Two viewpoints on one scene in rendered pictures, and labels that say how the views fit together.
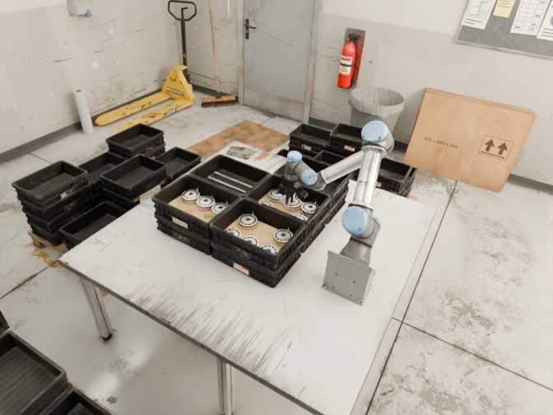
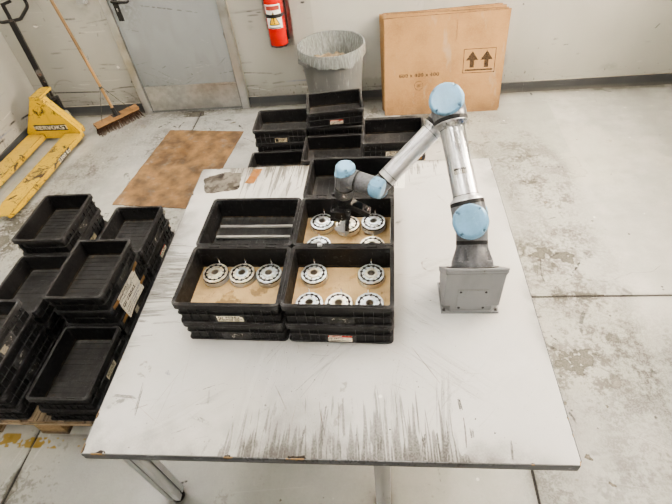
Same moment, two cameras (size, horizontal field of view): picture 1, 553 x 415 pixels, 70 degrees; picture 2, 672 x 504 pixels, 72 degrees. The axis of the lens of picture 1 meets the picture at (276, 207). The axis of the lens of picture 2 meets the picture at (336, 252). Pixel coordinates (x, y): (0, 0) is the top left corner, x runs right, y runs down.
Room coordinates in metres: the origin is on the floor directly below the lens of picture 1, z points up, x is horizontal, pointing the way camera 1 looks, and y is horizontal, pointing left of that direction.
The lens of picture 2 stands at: (0.48, 0.46, 2.19)
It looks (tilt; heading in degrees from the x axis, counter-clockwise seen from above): 45 degrees down; 341
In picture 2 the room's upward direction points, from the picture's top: 7 degrees counter-clockwise
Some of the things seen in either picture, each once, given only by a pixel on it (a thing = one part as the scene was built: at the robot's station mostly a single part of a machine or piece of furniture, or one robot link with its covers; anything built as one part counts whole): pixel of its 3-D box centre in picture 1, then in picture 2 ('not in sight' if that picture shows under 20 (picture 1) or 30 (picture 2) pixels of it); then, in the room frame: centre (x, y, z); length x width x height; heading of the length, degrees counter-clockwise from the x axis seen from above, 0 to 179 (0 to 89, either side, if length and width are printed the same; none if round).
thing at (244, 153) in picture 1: (239, 151); (221, 181); (2.66, 0.30, 0.71); 0.22 x 0.19 x 0.01; 62
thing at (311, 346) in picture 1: (267, 272); (339, 318); (1.77, 0.03, 0.35); 1.60 x 1.60 x 0.70; 62
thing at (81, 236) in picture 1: (99, 233); (86, 372); (2.13, 1.26, 0.26); 0.40 x 0.30 x 0.23; 152
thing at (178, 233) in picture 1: (198, 221); (243, 302); (1.74, 0.43, 0.76); 0.40 x 0.30 x 0.12; 61
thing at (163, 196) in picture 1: (197, 206); (237, 284); (1.74, 0.43, 0.87); 0.40 x 0.30 x 0.11; 61
